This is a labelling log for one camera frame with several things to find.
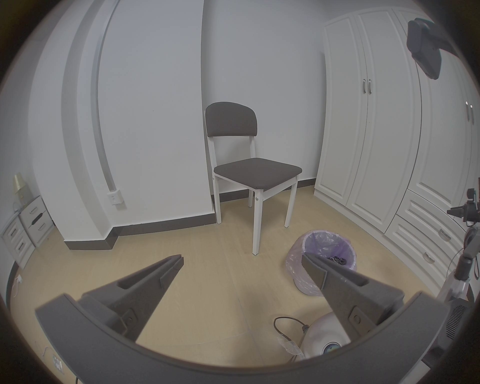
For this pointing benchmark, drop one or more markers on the clear plastic wrapper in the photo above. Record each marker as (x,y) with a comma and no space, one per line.
(290,345)

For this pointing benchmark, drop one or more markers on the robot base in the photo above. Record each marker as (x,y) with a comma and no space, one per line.
(322,333)

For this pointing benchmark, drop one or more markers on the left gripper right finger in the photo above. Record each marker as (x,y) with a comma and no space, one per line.
(348,296)

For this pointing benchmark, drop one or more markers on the white chair with grey seat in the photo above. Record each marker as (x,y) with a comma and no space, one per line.
(258,174)

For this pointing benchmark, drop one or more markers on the white wall socket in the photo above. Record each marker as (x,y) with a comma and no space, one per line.
(114,197)

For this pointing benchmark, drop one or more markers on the purple plastic bag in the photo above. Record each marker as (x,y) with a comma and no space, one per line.
(294,270)

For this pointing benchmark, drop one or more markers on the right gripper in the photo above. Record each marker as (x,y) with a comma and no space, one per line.
(468,213)

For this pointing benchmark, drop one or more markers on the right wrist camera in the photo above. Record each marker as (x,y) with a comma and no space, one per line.
(472,195)

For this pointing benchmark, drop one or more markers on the small cream table lamp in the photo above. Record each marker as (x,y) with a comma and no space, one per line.
(19,185)

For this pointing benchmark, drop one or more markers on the crumpled black plastic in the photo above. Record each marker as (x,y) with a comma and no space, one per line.
(337,260)

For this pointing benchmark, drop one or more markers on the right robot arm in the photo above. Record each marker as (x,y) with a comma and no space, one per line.
(473,243)

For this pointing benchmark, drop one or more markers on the white bedside table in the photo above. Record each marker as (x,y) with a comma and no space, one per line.
(17,242)
(37,221)

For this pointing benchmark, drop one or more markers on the white wardrobe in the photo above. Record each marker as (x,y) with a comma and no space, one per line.
(375,150)

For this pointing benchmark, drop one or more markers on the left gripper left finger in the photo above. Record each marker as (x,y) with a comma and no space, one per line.
(138,296)

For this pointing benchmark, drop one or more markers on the white trash bin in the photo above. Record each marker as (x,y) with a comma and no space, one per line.
(307,285)

